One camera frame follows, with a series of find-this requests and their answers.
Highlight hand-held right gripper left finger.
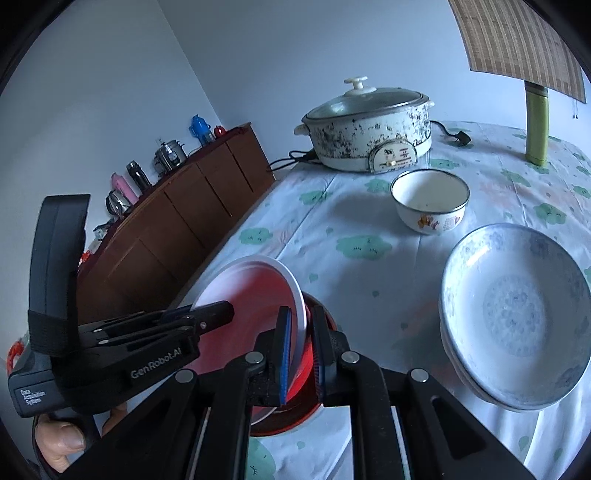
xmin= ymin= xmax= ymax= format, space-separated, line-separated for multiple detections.
xmin=60 ymin=305 xmax=296 ymax=480

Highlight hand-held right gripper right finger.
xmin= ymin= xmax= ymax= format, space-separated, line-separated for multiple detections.
xmin=310 ymin=305 xmax=536 ymax=480

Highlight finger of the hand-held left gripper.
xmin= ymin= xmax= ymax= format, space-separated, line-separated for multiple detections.
xmin=78 ymin=301 xmax=235 ymax=359
xmin=106 ymin=305 xmax=197 ymax=326

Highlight white red plastic plate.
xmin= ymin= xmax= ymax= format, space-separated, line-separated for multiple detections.
xmin=189 ymin=255 xmax=315 ymax=423

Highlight dark red rimmed plate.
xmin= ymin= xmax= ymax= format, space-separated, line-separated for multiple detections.
xmin=249 ymin=293 xmax=335 ymax=437

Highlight small white enamel bowl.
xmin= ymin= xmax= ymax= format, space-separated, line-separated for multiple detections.
xmin=390 ymin=169 xmax=471 ymax=236

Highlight blue patterned plate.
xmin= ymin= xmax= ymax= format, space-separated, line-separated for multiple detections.
xmin=438 ymin=223 xmax=591 ymax=411

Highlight person's left hand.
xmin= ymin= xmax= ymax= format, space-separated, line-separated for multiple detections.
xmin=34 ymin=401 xmax=130 ymax=474

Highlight white tablecloth green clouds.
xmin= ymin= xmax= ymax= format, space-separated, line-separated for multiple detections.
xmin=185 ymin=121 xmax=591 ymax=480

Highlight steel kettle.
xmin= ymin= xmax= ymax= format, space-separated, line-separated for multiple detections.
xmin=105 ymin=190 xmax=132 ymax=217

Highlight brown wooden sideboard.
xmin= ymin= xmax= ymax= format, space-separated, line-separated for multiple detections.
xmin=76 ymin=122 xmax=277 ymax=324

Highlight pink thermos flask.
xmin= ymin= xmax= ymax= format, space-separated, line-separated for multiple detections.
xmin=111 ymin=173 xmax=139 ymax=206

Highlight black thermos flask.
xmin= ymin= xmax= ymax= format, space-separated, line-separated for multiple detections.
xmin=126 ymin=160 xmax=153 ymax=193

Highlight steel rice cooker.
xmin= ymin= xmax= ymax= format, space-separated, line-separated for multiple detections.
xmin=154 ymin=138 xmax=188 ymax=175

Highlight blue water bottle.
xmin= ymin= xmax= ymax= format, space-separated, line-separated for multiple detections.
xmin=191 ymin=114 xmax=214 ymax=147

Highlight speckled white electric pot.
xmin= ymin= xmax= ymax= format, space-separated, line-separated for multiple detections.
xmin=295 ymin=99 xmax=435 ymax=174

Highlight glass pot lid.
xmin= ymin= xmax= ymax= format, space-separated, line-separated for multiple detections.
xmin=302 ymin=76 xmax=430 ymax=123

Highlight green thermos bottle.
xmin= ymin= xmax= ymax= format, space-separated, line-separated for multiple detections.
xmin=524 ymin=79 xmax=550 ymax=167

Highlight bamboo window blind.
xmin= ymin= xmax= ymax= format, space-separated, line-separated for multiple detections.
xmin=448 ymin=0 xmax=587 ymax=103

